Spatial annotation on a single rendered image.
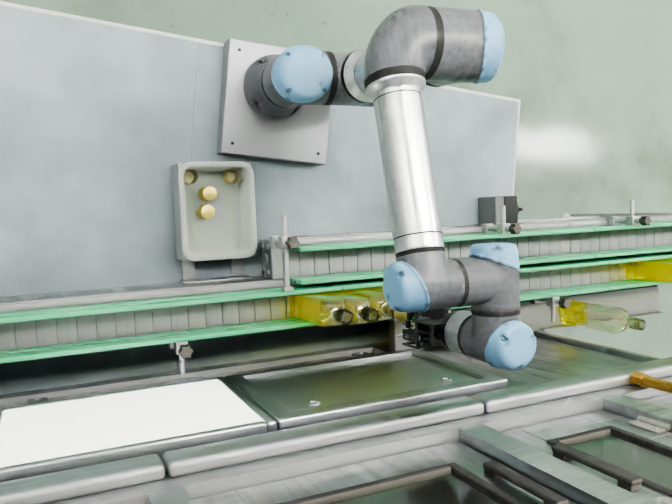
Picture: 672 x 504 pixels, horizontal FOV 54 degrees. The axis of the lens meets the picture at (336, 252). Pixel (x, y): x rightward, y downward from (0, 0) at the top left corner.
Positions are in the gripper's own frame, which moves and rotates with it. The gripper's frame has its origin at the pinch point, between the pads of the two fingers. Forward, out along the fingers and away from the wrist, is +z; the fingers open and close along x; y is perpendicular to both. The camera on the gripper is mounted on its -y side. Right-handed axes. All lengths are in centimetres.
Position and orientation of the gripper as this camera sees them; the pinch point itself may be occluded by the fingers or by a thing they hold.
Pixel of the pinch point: (410, 314)
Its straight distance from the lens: 132.8
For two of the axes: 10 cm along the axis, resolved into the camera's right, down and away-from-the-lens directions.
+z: -4.2, -0.5, 9.1
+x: 0.5, 10.0, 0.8
